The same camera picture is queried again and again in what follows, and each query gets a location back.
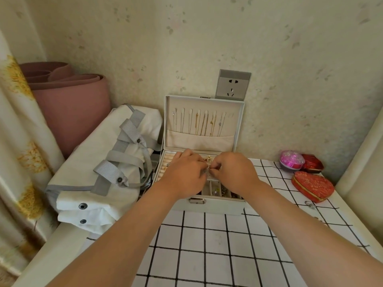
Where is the grey wall socket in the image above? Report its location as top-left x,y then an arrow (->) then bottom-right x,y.
214,69 -> 252,101

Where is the pink rolled mat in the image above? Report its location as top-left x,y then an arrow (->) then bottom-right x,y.
19,61 -> 113,160

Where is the row of hanging necklaces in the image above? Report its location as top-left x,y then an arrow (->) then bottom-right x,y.
172,108 -> 235,137

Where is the person's right hand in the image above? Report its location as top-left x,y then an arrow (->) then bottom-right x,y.
209,152 -> 264,197

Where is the heap of jewellery in compartments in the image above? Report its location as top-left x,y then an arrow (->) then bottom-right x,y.
206,182 -> 241,200

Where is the floral cream curtain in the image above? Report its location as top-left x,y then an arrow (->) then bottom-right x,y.
0,27 -> 65,279

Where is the cream padded cushion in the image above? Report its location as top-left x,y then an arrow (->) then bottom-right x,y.
335,107 -> 383,236

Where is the red heart-shaped fabric box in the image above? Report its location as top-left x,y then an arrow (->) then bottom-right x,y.
291,171 -> 335,204

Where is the person's right forearm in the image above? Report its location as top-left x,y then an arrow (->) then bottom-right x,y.
239,181 -> 383,287

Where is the gold jewellery piece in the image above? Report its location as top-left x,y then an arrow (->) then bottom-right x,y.
203,156 -> 222,177

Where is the pink round transparent box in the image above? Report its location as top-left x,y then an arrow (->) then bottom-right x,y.
279,150 -> 305,172

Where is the red octagonal fabric box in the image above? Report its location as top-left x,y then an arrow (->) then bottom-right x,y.
300,154 -> 325,173

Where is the person's left hand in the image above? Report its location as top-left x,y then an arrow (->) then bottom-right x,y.
162,148 -> 210,198

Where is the white bag with grey straps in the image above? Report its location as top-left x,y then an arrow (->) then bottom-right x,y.
45,104 -> 164,235

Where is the white open jewellery box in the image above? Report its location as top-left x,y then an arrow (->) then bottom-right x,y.
151,95 -> 246,216

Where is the person's left forearm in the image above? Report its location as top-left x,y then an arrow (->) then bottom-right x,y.
49,180 -> 198,287

